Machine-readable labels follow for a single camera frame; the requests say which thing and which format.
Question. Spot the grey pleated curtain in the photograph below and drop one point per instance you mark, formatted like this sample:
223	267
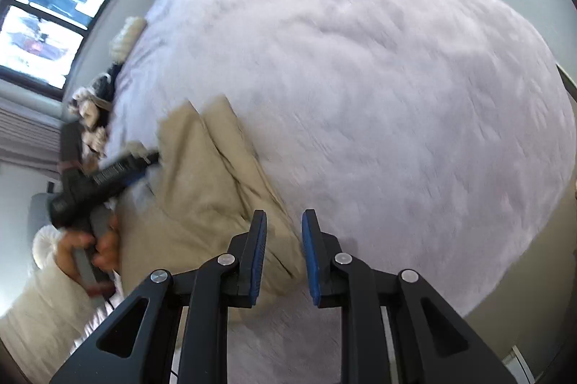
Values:
31	136

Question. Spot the grey upholstered chair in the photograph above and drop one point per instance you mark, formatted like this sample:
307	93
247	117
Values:
40	208

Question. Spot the bed with lavender cover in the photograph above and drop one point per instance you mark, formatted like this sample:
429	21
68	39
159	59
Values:
383	95

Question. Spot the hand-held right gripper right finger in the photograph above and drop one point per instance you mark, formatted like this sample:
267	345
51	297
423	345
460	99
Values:
309	258

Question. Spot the person's left forearm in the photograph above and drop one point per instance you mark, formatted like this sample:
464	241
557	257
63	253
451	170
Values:
40	307

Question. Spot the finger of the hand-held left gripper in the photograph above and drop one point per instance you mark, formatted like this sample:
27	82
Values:
121	167

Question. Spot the dark framed window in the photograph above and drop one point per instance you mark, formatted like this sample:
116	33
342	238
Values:
49	28

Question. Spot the person's left hand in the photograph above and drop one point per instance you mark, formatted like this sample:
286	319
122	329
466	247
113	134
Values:
67	253

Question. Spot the cream knitted pillow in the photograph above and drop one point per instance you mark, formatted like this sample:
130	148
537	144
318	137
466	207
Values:
128	37

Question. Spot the beige puffer garment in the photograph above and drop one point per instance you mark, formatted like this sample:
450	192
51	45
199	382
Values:
203	185

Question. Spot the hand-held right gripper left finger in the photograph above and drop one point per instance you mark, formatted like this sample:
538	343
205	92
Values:
259	258

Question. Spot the black cloth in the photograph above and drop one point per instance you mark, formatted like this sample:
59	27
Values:
108	84

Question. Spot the round white cushion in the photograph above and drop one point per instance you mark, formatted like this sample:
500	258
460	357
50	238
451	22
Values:
45	244

